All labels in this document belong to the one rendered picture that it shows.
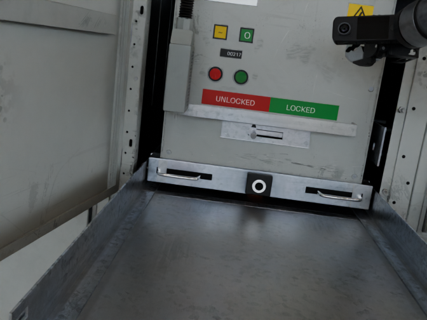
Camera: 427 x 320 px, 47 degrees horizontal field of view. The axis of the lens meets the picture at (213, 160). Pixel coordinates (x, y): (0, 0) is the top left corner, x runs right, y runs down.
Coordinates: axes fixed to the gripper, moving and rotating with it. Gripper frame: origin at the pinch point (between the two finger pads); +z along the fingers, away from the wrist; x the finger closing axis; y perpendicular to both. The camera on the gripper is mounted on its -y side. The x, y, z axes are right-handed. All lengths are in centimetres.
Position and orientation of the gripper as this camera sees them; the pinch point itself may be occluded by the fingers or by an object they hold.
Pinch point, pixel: (346, 52)
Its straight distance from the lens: 107.0
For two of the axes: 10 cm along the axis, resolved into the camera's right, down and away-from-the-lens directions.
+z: -2.3, 0.2, 9.7
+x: 0.6, -10.0, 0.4
